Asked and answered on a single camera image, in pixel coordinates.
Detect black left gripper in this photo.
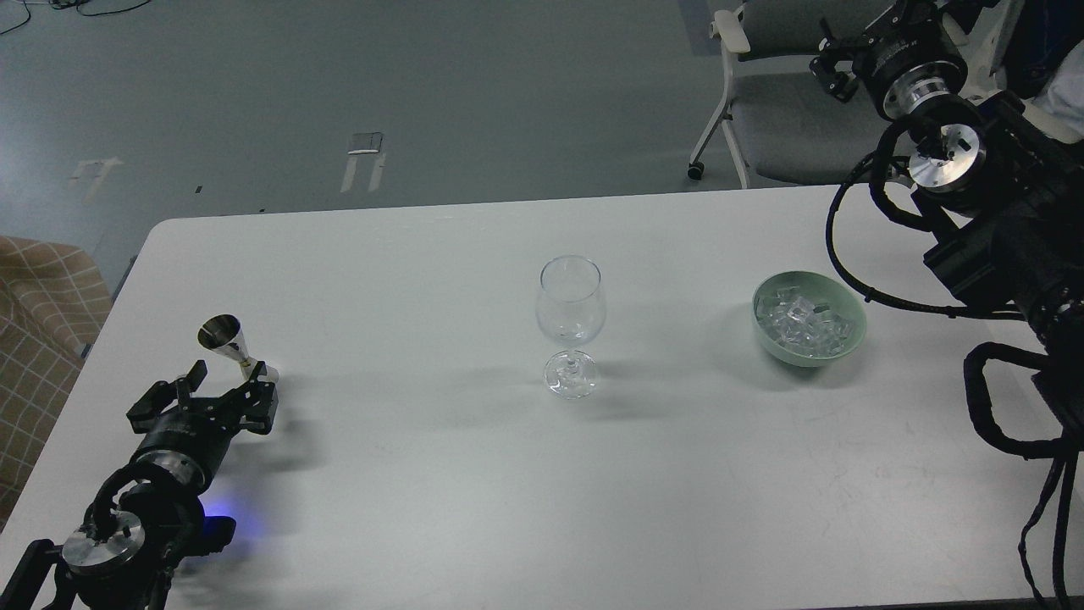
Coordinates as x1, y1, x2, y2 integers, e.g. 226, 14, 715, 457
127, 360, 276, 489

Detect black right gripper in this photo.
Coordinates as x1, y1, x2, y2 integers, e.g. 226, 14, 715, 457
809, 1, 967, 119

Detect steel double jigger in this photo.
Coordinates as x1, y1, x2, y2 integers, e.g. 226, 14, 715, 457
197, 313, 279, 382

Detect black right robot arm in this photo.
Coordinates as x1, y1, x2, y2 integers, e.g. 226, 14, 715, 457
810, 1, 1083, 609

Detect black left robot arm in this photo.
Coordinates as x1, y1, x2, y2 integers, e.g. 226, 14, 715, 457
1, 360, 278, 609

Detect pile of ice cubes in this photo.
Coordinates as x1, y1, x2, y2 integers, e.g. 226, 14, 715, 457
754, 286, 859, 358

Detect clear wine glass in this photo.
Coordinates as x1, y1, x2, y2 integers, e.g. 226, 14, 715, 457
535, 254, 607, 399

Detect grey office chair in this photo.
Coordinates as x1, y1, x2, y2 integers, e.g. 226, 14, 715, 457
688, 0, 996, 189

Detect beige checkered cushion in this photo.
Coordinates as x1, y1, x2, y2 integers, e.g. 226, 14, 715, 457
1, 236, 113, 525

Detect green bowl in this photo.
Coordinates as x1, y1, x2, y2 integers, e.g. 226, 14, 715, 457
750, 270, 867, 369

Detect black floor cable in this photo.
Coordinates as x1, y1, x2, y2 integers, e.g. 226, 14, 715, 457
0, 0, 158, 36

